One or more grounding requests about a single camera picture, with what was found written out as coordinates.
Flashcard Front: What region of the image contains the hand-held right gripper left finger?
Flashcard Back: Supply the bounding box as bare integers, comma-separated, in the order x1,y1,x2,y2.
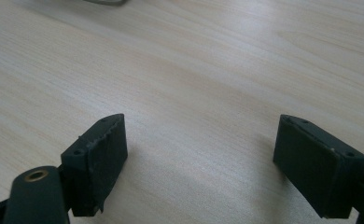
60,113,129,217

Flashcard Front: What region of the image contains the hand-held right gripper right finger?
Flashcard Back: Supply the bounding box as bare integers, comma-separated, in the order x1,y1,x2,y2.
273,114,364,219

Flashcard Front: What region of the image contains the grey curved object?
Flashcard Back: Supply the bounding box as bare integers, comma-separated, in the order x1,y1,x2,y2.
83,0,129,7

